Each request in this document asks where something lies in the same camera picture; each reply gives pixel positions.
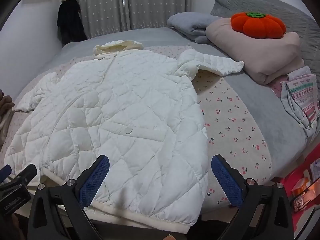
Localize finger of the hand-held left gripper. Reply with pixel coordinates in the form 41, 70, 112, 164
14, 164, 37, 187
0, 164, 12, 180

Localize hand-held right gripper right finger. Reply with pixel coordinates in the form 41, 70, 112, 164
211, 154, 300, 240

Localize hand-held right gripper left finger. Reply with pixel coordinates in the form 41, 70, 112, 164
27, 155, 110, 240

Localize white quilted blanket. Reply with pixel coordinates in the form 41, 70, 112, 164
4, 40, 245, 234

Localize dark hanging clothes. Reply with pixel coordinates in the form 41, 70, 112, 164
56, 0, 88, 46

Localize beige cloth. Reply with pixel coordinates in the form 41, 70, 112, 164
0, 114, 16, 147

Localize cherry print bed cover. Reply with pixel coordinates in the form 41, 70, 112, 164
0, 44, 273, 207

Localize red box with items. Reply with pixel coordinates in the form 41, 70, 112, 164
281, 155, 320, 230

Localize small orange box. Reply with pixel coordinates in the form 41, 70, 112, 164
292, 177, 313, 198

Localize grey bed sheet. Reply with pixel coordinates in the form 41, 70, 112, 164
12, 27, 310, 180

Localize pink white patterned cloth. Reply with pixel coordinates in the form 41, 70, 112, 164
271, 66, 320, 130

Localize pink pillow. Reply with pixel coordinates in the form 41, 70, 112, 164
205, 17, 305, 85

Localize orange pumpkin plush cushion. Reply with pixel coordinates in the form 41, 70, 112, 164
230, 12, 287, 40

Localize grey folded blanket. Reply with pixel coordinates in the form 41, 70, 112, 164
167, 12, 225, 44

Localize grey quilted pillow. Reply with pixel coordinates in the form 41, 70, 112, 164
210, 0, 320, 90

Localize grey star print curtain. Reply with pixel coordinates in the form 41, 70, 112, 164
72, 0, 193, 39

